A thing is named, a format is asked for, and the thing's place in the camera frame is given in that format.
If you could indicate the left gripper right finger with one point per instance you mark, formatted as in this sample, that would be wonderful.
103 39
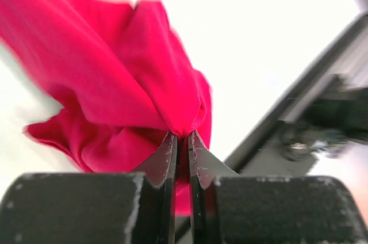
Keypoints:
229 208

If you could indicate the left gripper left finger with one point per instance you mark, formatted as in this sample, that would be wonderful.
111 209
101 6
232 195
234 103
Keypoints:
135 207

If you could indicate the red t shirt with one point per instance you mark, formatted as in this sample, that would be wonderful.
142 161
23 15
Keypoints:
120 72

